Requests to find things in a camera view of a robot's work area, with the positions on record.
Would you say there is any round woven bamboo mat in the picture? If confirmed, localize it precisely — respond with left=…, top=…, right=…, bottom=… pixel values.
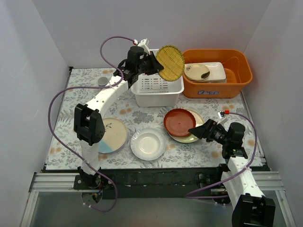
left=156, top=45, right=185, bottom=82

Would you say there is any red lacquer plate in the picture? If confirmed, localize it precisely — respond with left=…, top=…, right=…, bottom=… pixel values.
left=163, top=108, right=196, bottom=138

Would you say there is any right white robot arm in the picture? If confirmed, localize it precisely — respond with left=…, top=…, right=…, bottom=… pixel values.
left=189, top=119, right=276, bottom=227

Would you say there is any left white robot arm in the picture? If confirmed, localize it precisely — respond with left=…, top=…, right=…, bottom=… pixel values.
left=74, top=44, right=164, bottom=189

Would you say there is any white plastic bin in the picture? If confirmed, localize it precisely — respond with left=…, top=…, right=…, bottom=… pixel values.
left=125, top=45, right=185, bottom=107

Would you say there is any orange plastic bin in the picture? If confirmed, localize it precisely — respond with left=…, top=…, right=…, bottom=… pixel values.
left=183, top=49, right=253, bottom=98

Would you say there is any cream plate under stack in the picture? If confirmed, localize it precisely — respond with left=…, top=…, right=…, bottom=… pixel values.
left=168, top=109, right=205, bottom=143

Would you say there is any white perforated drain tray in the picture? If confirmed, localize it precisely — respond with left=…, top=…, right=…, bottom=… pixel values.
left=133, top=74, right=179, bottom=94

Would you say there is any grey ceramic cup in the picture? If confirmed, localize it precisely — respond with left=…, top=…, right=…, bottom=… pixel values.
left=97, top=77, right=109, bottom=87

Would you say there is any cream plate with flower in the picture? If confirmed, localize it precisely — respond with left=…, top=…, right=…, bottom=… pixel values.
left=184, top=63, right=210, bottom=81

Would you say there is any white scalloped plate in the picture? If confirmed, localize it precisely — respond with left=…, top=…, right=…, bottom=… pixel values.
left=130, top=128, right=166, bottom=161

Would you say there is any white rectangular dish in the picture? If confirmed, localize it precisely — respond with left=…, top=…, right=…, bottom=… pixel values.
left=190, top=62, right=227, bottom=83

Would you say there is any floral table mat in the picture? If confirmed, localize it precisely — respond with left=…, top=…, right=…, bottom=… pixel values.
left=46, top=69, right=254, bottom=170

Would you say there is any beige and blue plate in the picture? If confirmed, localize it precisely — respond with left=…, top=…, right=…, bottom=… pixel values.
left=98, top=118, right=127, bottom=154

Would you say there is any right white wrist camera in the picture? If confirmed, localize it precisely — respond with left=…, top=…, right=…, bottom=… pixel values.
left=218, top=110, right=230, bottom=125

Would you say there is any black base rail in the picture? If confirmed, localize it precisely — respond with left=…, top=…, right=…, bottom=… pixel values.
left=101, top=164, right=228, bottom=199

